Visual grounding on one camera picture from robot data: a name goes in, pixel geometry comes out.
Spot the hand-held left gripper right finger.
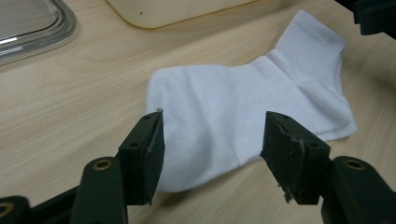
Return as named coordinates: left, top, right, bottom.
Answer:
left=260, top=110, right=332, bottom=205

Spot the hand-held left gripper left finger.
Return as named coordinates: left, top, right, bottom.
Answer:
left=118, top=110, right=165, bottom=206

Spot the white sock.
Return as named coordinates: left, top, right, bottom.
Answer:
left=145, top=8, right=359, bottom=193

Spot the cream divided plastic box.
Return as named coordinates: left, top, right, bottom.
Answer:
left=106, top=0, right=260, bottom=30

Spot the grey metal tray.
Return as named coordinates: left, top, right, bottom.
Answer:
left=0, top=0, right=78, bottom=65

